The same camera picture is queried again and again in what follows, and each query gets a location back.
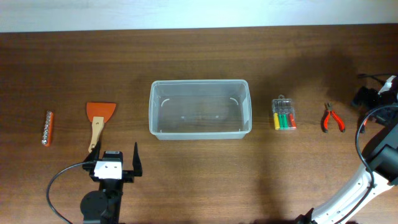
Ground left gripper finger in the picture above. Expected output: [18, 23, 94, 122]
[132, 142, 143, 177]
[84, 141, 101, 162]

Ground small red-handled pliers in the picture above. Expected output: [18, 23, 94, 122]
[321, 103, 346, 133]

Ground clear screwdriver set case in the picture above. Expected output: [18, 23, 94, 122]
[272, 95, 297, 131]

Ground orange-black long nose pliers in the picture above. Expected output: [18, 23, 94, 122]
[358, 114, 368, 134]

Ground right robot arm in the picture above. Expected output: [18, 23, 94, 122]
[294, 102, 397, 224]

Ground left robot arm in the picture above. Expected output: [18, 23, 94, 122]
[80, 142, 143, 224]

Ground clear plastic container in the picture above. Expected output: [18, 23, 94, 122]
[149, 79, 252, 140]

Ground orange socket bit holder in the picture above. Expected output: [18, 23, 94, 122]
[41, 111, 54, 147]

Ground left black cable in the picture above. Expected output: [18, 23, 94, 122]
[45, 161, 96, 224]

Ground black cable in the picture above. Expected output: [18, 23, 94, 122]
[340, 73, 398, 224]
[45, 161, 96, 224]

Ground orange scraper wooden handle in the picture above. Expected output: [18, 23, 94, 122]
[86, 102, 116, 152]

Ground right black cable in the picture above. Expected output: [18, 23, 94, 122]
[340, 73, 398, 224]

